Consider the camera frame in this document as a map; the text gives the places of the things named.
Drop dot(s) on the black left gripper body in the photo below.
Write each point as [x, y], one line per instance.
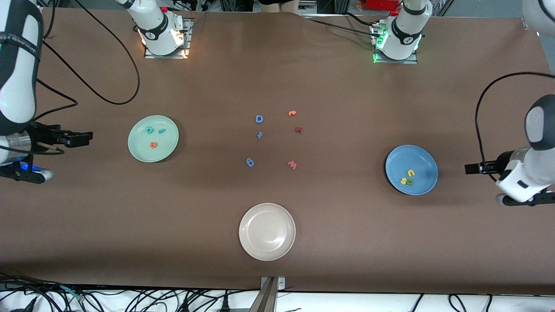
[493, 167]

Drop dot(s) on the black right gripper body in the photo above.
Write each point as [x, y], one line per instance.
[43, 136]

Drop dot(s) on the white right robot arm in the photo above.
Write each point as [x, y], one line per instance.
[156, 26]

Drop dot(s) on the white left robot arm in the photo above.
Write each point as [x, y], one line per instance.
[403, 30]

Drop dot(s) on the blue plate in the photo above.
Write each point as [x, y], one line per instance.
[422, 164]

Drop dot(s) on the light green plate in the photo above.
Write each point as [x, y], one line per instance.
[167, 145]

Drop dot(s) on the blue letter g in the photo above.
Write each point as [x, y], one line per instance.
[250, 165]

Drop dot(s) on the pink letter W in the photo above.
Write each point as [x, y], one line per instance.
[292, 165]

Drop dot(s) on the red box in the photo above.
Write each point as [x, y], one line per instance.
[381, 4]

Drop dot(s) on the beige plate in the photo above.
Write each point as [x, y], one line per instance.
[267, 232]

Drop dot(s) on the black power plug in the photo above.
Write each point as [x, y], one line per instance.
[224, 305]

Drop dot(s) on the person legs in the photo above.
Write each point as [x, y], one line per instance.
[279, 4]

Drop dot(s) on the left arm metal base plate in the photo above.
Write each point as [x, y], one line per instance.
[412, 61]

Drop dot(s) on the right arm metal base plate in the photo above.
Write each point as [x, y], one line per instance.
[187, 43]

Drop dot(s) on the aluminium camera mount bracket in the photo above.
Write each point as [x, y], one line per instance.
[269, 294]

